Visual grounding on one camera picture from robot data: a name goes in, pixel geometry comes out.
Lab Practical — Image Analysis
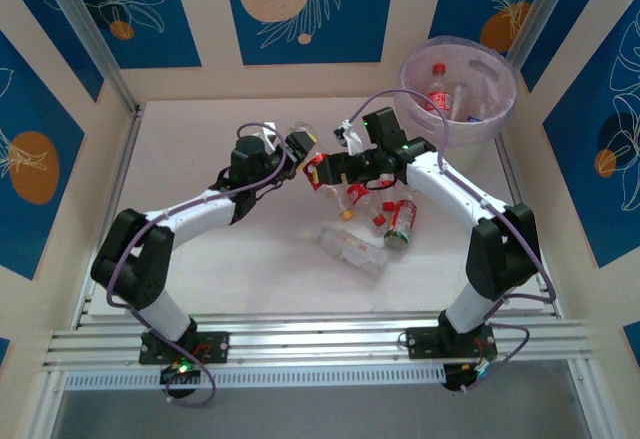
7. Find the red-label bottle yellow cap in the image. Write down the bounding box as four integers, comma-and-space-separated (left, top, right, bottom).
302, 152, 357, 221

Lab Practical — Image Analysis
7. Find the blue-label bottle blue cap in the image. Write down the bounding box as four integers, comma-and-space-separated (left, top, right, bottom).
450, 82, 484, 123

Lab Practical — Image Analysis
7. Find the lavender round plastic bin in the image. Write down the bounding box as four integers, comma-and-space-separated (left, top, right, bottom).
397, 33, 520, 149

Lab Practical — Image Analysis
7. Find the slim white bottle red cap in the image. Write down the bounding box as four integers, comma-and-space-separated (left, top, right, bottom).
375, 173, 401, 213

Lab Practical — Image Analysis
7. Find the black controller board with LED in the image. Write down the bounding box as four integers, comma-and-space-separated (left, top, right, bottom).
441, 361, 494, 394
158, 361, 202, 389

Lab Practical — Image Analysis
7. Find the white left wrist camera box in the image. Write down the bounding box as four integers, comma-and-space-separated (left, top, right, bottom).
257, 120, 280, 154

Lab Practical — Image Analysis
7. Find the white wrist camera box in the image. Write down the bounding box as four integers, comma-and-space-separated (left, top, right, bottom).
333, 118, 365, 156
257, 120, 280, 154

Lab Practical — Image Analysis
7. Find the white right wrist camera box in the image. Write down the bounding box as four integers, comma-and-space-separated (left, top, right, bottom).
333, 118, 365, 156

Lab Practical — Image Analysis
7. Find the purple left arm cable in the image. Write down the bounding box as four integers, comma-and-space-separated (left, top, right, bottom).
106, 122, 289, 408

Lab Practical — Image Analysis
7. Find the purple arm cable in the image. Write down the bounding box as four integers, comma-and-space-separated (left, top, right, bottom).
347, 87, 557, 394
106, 122, 289, 408

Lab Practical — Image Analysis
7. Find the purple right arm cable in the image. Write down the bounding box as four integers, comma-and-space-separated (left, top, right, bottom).
347, 87, 557, 394

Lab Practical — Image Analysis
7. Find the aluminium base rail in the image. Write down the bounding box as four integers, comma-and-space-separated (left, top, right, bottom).
42, 311, 596, 373

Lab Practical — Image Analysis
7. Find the aluminium frame post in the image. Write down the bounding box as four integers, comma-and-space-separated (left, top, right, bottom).
505, 0, 576, 66
35, 0, 146, 116

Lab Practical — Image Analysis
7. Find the white slotted cable duct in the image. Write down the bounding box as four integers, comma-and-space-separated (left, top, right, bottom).
63, 363, 447, 392

